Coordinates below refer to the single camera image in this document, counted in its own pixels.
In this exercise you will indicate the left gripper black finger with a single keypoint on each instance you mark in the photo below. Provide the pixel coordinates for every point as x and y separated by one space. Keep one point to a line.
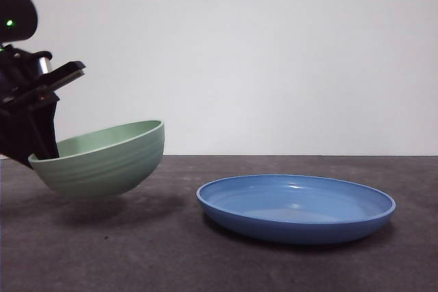
13 138
44 131

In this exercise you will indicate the green bowl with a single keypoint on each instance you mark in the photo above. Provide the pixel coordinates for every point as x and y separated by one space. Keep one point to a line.
102 172

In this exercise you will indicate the blue plate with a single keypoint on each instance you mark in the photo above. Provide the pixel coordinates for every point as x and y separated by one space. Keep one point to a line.
294 223

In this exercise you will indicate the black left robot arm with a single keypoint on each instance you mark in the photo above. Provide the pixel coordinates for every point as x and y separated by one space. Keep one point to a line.
17 8

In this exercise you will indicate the left wrist grey camera box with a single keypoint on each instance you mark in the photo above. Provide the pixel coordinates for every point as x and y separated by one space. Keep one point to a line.
44 64

